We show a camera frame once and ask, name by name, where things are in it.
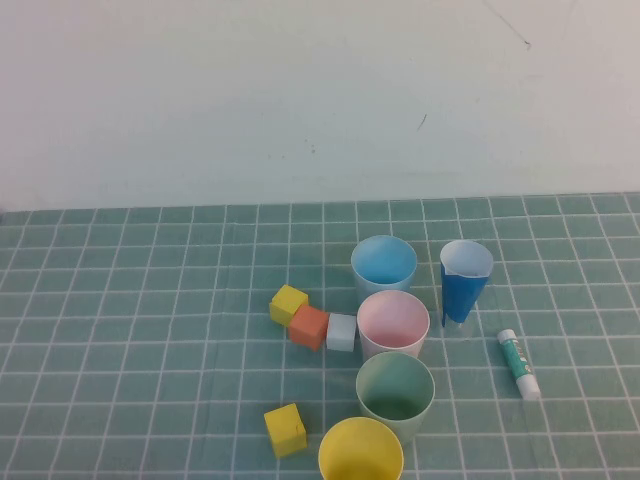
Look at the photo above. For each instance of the green white grid tablecloth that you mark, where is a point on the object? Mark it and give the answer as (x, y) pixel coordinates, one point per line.
(125, 300)

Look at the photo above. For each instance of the yellow foam cube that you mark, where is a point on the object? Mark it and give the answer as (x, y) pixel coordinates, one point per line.
(285, 432)
(286, 305)

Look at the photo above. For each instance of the yellow plastic cup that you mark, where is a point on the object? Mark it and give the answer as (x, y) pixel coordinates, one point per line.
(360, 455)

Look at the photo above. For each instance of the green plastic cup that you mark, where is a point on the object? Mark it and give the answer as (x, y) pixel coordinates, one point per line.
(395, 395)

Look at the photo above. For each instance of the orange foam cube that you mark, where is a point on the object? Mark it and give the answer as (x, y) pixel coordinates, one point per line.
(309, 327)

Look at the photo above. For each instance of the green white glue stick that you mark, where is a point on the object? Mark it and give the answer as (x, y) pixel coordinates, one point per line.
(518, 365)

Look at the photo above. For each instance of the pink plastic cup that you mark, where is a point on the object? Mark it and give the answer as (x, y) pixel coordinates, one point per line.
(392, 325)

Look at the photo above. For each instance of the light blue plastic cup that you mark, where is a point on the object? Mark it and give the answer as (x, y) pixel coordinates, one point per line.
(382, 265)

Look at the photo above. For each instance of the blue paper cone cup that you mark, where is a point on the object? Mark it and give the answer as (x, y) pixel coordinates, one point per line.
(462, 295)

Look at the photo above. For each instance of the white foam cube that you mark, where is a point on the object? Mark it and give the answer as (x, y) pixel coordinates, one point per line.
(341, 332)

